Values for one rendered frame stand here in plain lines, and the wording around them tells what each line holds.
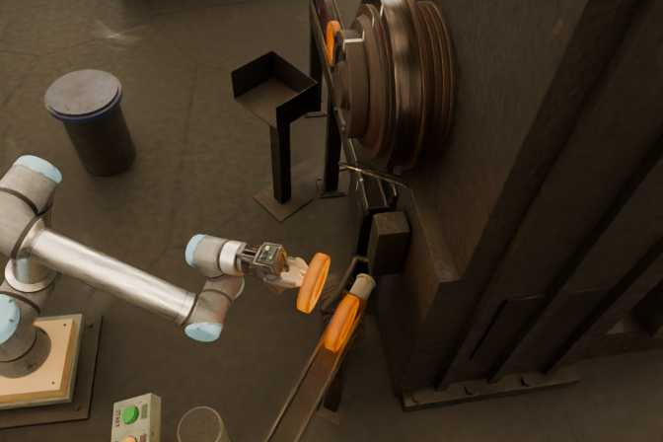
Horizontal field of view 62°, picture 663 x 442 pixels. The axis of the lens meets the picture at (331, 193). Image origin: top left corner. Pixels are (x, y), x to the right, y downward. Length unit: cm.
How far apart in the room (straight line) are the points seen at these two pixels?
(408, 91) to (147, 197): 171
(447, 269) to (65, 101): 181
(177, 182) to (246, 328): 84
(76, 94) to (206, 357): 125
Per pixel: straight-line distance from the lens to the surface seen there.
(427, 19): 140
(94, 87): 267
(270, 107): 218
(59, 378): 218
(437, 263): 145
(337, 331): 145
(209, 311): 154
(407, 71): 129
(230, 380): 222
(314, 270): 136
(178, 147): 291
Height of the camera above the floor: 208
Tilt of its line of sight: 52 degrees down
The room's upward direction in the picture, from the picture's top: 4 degrees clockwise
